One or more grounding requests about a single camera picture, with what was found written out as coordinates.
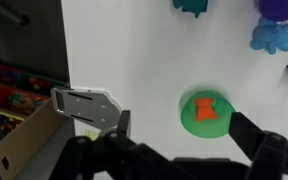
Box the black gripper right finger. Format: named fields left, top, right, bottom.
left=228, top=111, right=288, bottom=180

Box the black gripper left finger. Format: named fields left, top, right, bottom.
left=49, top=109, right=177, bottom=180

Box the teal animal toy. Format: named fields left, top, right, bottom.
left=172, top=0, right=209, bottom=19

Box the orange toy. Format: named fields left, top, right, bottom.
left=193, top=97, right=220, bottom=123

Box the light blue animal toy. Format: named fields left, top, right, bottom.
left=249, top=17, right=288, bottom=56

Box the purple toy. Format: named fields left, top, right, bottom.
left=255, top=0, right=288, bottom=23

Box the green round plate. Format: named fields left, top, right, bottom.
left=179, top=88, right=237, bottom=139

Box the silver metal mounting plate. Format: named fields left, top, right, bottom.
left=50, top=86, right=123, bottom=132

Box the brown cardboard box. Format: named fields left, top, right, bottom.
left=0, top=99, right=76, bottom=180

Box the black pole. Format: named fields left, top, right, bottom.
left=0, top=0, right=32, bottom=26

